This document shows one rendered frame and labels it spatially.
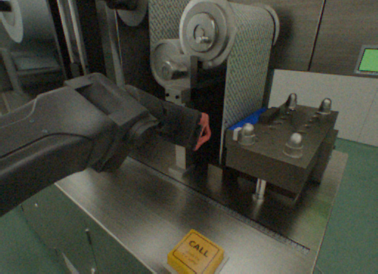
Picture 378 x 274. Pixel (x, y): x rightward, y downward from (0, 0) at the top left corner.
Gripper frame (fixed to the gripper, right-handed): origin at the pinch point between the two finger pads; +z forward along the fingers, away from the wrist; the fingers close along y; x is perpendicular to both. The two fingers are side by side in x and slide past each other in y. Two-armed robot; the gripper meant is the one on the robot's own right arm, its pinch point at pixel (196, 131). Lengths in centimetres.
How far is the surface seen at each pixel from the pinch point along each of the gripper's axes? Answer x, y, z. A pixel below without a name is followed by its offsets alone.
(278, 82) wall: 102, -67, 260
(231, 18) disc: 23.1, 0.5, -2.1
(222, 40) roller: 19.2, -0.5, -1.0
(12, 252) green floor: -108, -117, 28
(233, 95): 11.3, 0.7, 9.5
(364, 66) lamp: 30.2, 22.8, 30.6
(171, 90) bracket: 7.2, -9.4, -0.9
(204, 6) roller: 24.5, -5.4, -4.1
